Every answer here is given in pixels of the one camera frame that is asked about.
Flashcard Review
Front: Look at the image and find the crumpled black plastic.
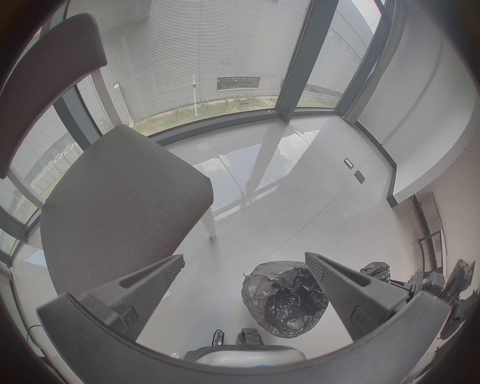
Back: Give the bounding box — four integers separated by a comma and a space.
359, 261, 391, 283

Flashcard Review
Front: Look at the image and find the black plastic bag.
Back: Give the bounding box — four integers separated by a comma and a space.
241, 260, 329, 339

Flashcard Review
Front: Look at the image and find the grey chair with white legs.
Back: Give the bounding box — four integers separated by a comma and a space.
0, 13, 217, 298

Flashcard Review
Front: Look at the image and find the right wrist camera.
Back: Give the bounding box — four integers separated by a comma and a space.
445, 259, 476, 298

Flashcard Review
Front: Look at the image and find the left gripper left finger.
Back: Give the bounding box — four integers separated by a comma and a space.
80, 254, 187, 342

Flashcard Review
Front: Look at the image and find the window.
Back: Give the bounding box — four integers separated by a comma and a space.
0, 0, 395, 263

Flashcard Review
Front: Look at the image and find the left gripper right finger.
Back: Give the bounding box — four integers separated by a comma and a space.
304, 251, 408, 344

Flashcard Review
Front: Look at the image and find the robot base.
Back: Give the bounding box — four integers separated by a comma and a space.
184, 327, 309, 367

